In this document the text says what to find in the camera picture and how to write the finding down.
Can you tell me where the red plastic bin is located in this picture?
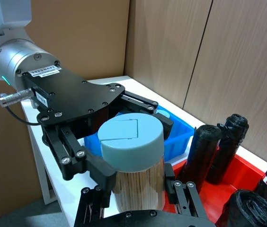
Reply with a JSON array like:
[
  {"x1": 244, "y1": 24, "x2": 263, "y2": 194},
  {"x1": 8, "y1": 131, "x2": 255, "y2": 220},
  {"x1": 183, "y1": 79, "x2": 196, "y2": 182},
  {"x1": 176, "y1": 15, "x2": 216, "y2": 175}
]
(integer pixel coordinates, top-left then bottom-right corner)
[{"x1": 164, "y1": 145, "x2": 267, "y2": 227}]

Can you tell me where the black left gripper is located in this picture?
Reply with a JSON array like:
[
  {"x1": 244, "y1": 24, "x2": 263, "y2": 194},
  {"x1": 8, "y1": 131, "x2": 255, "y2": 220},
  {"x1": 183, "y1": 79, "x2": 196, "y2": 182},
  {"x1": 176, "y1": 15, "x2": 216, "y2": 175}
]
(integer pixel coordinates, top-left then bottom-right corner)
[{"x1": 21, "y1": 67, "x2": 174, "y2": 192}]

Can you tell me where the toothpick jar with blue lid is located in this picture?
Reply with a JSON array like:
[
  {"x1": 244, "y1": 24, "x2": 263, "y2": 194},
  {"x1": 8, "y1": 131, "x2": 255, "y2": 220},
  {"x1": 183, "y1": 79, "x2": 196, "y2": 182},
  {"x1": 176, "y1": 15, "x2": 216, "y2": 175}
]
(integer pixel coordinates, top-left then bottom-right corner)
[{"x1": 97, "y1": 113, "x2": 166, "y2": 213}]

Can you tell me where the black garbage bag roll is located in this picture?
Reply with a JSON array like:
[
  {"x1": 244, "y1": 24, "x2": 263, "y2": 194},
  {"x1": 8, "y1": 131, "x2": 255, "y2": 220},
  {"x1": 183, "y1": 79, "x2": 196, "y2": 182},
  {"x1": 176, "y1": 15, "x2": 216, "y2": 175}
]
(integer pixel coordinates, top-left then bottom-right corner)
[
  {"x1": 205, "y1": 113, "x2": 249, "y2": 185},
  {"x1": 215, "y1": 189, "x2": 267, "y2": 227},
  {"x1": 177, "y1": 124, "x2": 222, "y2": 192}
]

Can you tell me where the blue plastic bin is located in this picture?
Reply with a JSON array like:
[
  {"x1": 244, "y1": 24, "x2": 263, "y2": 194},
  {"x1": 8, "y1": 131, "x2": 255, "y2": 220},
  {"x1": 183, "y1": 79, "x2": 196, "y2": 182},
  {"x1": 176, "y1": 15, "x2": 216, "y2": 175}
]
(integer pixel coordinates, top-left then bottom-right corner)
[{"x1": 83, "y1": 105, "x2": 195, "y2": 164}]

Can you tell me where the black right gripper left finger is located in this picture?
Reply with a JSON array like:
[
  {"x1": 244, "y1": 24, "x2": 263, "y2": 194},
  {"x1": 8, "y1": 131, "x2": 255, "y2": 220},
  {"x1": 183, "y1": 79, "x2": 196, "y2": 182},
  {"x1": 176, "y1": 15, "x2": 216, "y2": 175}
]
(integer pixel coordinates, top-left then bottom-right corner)
[{"x1": 73, "y1": 185, "x2": 112, "y2": 227}]

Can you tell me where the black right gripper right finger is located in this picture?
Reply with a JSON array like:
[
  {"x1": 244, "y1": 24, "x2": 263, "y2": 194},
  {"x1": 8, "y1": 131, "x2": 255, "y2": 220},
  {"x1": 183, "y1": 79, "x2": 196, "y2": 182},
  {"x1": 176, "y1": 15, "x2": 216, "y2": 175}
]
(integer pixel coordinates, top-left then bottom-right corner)
[{"x1": 163, "y1": 162, "x2": 210, "y2": 219}]

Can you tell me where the dark cable with silver plug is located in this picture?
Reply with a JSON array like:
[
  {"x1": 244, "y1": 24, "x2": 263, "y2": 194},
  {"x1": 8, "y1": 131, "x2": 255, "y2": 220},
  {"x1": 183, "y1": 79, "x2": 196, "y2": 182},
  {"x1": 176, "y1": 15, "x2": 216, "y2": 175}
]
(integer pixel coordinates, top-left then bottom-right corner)
[{"x1": 0, "y1": 87, "x2": 42, "y2": 126}]

